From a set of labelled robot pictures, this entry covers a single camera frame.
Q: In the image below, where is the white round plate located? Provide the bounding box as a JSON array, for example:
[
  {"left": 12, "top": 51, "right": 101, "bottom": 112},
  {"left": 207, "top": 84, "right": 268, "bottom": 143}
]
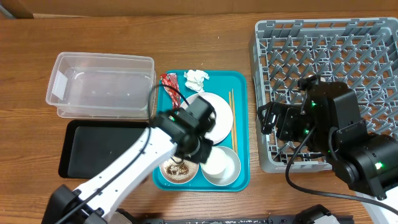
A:
[{"left": 187, "top": 92, "right": 233, "bottom": 144}]

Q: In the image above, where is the grey round bowl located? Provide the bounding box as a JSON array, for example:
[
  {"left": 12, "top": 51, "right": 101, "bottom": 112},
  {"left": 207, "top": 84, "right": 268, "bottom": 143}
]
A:
[{"left": 202, "top": 146, "right": 241, "bottom": 187}]

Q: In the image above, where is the white cup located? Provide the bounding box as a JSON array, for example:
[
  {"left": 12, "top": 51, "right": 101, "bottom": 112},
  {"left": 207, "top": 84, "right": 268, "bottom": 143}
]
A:
[{"left": 201, "top": 147, "right": 233, "bottom": 179}]

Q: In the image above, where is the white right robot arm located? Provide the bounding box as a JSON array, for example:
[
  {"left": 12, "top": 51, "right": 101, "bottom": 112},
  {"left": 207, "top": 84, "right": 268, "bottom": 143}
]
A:
[{"left": 257, "top": 76, "right": 397, "bottom": 223}]

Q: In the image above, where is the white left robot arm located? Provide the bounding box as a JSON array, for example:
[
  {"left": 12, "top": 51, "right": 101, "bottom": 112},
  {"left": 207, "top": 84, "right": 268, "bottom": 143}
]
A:
[{"left": 42, "top": 96, "right": 216, "bottom": 223}]

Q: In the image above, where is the grey dishwasher rack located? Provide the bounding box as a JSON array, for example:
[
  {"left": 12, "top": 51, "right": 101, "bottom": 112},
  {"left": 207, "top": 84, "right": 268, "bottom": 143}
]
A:
[{"left": 249, "top": 17, "right": 398, "bottom": 174}]

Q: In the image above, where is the crumpled white tissue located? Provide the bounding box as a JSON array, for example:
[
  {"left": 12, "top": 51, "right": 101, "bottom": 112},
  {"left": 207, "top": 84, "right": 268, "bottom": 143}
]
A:
[{"left": 183, "top": 70, "right": 210, "bottom": 93}]

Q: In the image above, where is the left wooden chopstick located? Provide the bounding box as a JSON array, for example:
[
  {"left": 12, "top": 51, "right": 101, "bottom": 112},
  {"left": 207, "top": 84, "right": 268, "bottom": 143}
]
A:
[{"left": 228, "top": 91, "right": 236, "bottom": 153}]

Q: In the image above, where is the wooden chopstick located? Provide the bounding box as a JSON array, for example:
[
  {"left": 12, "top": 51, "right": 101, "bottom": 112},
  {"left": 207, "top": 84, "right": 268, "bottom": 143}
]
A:
[
  {"left": 231, "top": 89, "right": 238, "bottom": 155},
  {"left": 228, "top": 91, "right": 236, "bottom": 153}
]

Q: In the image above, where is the right wooden chopstick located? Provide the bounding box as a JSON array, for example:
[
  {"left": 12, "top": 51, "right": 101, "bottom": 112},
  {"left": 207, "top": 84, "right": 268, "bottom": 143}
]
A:
[{"left": 231, "top": 89, "right": 238, "bottom": 155}]

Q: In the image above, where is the red snack wrapper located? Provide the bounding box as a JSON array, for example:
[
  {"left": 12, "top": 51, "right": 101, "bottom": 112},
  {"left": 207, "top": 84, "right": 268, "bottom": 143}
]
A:
[{"left": 160, "top": 73, "right": 181, "bottom": 109}]

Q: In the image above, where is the small dish with food scraps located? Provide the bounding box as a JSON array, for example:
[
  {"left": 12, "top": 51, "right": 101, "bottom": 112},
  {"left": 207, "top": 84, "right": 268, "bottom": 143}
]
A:
[{"left": 159, "top": 156, "right": 199, "bottom": 184}]

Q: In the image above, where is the teal plastic tray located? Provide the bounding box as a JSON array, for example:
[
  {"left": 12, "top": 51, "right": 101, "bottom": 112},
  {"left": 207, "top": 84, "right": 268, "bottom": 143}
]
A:
[{"left": 152, "top": 70, "right": 250, "bottom": 192}]

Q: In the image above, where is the black rectangular tray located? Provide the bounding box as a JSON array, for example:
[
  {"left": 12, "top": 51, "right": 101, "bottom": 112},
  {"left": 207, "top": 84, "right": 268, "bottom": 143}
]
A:
[{"left": 58, "top": 120, "right": 148, "bottom": 179}]

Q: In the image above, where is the clear plastic bin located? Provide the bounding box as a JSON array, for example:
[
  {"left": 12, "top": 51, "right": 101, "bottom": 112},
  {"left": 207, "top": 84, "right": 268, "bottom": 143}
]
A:
[{"left": 45, "top": 52, "right": 157, "bottom": 119}]

